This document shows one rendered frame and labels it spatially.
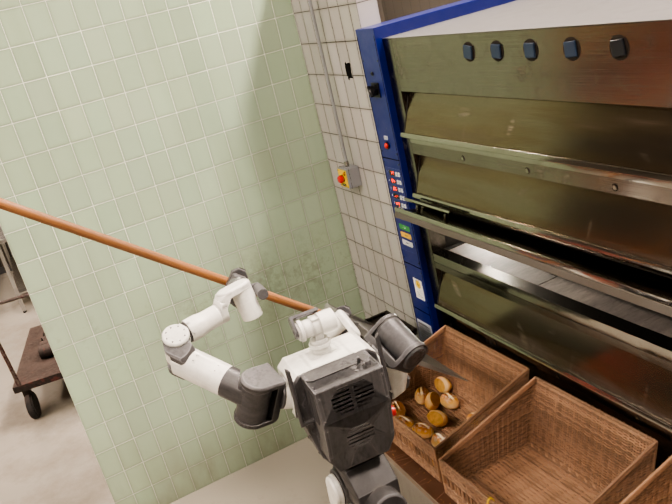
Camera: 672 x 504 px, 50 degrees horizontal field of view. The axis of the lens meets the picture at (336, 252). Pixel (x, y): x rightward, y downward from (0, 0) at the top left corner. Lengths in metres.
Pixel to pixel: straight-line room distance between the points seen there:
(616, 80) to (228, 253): 2.26
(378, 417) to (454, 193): 1.13
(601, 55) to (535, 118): 0.37
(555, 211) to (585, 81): 0.46
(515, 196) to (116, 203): 1.89
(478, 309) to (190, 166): 1.54
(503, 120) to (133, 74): 1.78
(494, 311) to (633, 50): 1.29
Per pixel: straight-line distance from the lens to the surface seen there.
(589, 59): 2.15
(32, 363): 5.72
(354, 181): 3.56
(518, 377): 2.87
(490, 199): 2.67
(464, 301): 3.11
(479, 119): 2.61
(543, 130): 2.35
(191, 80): 3.60
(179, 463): 4.10
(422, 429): 3.02
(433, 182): 2.97
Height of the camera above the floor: 2.36
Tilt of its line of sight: 20 degrees down
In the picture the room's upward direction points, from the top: 14 degrees counter-clockwise
